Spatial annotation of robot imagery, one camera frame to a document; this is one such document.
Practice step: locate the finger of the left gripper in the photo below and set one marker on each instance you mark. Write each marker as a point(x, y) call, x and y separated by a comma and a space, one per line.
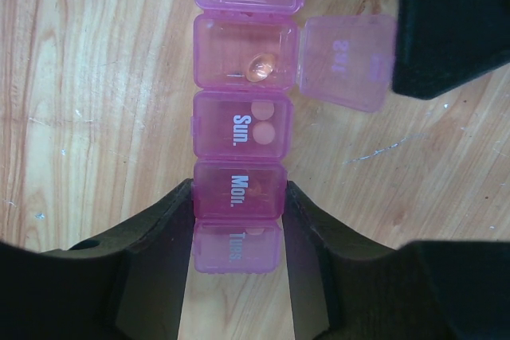
point(443, 44)

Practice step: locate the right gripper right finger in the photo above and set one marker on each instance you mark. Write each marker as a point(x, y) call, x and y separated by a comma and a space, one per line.
point(344, 285)

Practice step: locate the pink weekly pill organizer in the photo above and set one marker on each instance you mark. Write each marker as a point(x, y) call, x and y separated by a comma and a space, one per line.
point(241, 130)

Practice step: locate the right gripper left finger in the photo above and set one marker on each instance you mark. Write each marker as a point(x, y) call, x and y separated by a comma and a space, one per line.
point(125, 283)

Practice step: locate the clear yellow gel capsule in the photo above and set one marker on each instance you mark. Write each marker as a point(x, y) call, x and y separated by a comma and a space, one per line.
point(260, 67)

